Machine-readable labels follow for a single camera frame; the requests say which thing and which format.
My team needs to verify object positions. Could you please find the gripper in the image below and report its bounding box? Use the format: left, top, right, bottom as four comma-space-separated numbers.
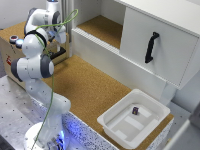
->
49, 23, 68, 45

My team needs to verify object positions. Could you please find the wooden drawer box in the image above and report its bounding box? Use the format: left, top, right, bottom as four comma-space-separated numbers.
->
0, 21, 72, 90

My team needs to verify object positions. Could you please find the blue button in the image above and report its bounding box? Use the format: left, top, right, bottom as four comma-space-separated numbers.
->
15, 38, 26, 48

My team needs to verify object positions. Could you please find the white cabinet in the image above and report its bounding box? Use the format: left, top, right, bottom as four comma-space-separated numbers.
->
71, 0, 200, 108

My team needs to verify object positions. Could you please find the red button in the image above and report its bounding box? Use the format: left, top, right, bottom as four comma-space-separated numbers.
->
9, 34, 19, 44

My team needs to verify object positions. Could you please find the purple block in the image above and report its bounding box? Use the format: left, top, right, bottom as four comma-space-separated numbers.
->
132, 106, 140, 115

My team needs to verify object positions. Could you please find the white sliding door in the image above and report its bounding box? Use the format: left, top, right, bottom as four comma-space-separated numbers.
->
118, 6, 200, 90

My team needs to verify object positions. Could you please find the white plastic box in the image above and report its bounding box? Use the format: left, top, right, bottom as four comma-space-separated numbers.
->
96, 88, 172, 150

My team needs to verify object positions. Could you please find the black drawer handle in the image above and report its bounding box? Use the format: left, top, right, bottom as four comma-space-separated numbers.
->
46, 46, 67, 60

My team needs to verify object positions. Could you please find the green cable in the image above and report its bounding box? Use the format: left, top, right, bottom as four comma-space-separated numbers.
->
31, 8, 80, 150

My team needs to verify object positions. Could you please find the black door handle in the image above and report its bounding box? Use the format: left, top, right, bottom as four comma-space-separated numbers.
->
144, 31, 161, 65

